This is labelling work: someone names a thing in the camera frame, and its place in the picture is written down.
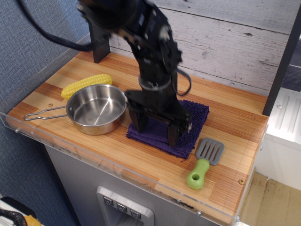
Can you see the grey toy fridge cabinet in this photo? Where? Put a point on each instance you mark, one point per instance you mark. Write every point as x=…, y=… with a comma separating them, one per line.
x=80, y=180

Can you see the grey spatula green handle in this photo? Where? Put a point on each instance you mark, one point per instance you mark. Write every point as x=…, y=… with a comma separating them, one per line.
x=208, y=153

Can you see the small metal pot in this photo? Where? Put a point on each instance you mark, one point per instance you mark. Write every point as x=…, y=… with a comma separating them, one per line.
x=93, y=110

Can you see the yellow toy corn cob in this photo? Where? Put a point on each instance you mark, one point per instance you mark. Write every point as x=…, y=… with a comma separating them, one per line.
x=72, y=88

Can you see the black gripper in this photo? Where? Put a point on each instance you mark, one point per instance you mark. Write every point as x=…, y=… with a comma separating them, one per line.
x=159, y=103

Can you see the dark upright post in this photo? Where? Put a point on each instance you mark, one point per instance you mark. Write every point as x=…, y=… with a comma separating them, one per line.
x=284, y=63
x=101, y=41

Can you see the dark left upright post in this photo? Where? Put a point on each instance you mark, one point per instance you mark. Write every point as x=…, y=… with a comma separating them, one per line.
x=101, y=41

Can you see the silver dispenser button panel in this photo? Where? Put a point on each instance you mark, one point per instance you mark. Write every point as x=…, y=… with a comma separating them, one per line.
x=118, y=210

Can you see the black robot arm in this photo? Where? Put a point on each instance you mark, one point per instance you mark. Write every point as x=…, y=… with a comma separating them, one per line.
x=147, y=31

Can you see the purple towel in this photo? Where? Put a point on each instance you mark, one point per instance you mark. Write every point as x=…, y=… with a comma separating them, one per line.
x=155, y=133

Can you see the white side appliance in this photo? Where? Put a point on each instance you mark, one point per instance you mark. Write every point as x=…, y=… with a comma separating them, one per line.
x=279, y=155

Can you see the yellow object bottom left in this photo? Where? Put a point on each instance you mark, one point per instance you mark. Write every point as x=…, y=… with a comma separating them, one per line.
x=31, y=221

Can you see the dark right upright post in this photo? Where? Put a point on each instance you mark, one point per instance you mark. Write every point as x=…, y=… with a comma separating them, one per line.
x=284, y=63

